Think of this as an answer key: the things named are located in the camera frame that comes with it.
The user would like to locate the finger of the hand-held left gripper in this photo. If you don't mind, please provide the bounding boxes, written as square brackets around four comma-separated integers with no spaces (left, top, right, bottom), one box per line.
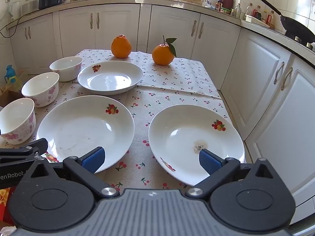
[0,138,49,164]

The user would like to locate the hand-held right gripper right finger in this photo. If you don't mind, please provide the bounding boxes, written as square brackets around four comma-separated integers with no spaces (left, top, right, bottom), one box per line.
[185,149,274,198]

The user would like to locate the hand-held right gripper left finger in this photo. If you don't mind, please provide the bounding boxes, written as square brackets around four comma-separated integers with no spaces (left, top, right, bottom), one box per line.
[31,147,121,198]

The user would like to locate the white pink flower bowl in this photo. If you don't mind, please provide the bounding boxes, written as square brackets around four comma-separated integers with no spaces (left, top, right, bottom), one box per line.
[0,98,36,145]
[21,72,60,108]
[49,56,83,82]

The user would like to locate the stack of shallow white plates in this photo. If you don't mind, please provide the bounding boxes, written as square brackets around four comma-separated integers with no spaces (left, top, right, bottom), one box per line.
[36,95,135,174]

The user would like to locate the white fruit print plate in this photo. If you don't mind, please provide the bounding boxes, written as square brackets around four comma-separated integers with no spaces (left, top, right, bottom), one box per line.
[148,104,246,186]
[77,60,144,95]

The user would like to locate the red cardboard box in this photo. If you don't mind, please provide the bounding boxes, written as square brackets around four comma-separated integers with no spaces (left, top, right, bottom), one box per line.
[0,187,16,227]

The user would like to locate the blue water bottle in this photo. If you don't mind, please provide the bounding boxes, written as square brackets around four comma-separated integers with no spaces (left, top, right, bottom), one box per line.
[4,65,17,83]

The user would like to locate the cherry print tablecloth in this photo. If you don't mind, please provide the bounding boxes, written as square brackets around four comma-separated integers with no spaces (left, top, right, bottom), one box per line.
[0,49,237,192]

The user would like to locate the leafless orange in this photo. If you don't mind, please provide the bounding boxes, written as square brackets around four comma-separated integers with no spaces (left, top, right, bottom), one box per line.
[111,34,132,59]

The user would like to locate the orange with green leaf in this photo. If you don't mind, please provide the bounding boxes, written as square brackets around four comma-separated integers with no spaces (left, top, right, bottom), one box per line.
[152,35,178,66]

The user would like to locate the white kitchen cabinets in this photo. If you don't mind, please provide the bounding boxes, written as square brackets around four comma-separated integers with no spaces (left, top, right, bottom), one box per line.
[7,1,315,227]

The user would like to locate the white rectangular tray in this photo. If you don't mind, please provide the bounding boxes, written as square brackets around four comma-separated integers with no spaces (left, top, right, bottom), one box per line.
[245,14,271,28]

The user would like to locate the row of condiment bottles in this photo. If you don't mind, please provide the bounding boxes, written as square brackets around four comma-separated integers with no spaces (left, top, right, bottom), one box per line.
[230,2,276,29]

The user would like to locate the black wok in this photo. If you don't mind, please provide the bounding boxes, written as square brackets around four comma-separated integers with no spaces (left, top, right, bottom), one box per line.
[261,0,315,45]

